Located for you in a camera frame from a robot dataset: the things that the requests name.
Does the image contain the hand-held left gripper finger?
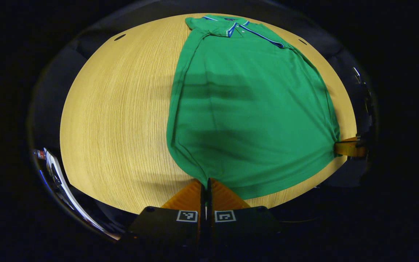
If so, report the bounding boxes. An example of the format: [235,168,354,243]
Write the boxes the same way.
[121,178,207,252]
[208,178,282,252]

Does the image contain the green polo T-shirt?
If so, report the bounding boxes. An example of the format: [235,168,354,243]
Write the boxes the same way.
[166,15,341,200]

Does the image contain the black backdrop cloth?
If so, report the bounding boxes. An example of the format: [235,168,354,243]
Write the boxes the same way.
[29,0,377,153]

